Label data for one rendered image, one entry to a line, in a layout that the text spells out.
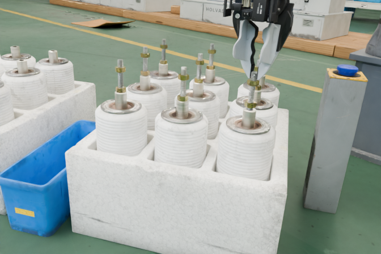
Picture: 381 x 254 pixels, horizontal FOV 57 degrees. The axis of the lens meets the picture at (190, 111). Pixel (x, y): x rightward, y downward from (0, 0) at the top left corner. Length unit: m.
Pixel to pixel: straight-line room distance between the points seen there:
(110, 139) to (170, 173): 0.13
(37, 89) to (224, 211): 0.53
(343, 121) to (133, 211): 0.45
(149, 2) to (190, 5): 0.66
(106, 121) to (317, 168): 0.46
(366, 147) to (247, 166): 0.63
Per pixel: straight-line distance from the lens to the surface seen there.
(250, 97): 0.58
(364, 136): 1.15
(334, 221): 0.86
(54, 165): 0.89
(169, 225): 0.65
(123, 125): 0.63
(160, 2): 4.08
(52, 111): 0.89
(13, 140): 0.81
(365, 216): 0.91
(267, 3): 0.50
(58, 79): 0.98
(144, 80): 0.75
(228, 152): 0.59
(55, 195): 0.73
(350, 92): 0.76
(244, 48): 0.57
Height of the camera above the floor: 0.49
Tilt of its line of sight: 21 degrees down
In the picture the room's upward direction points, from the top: 3 degrees clockwise
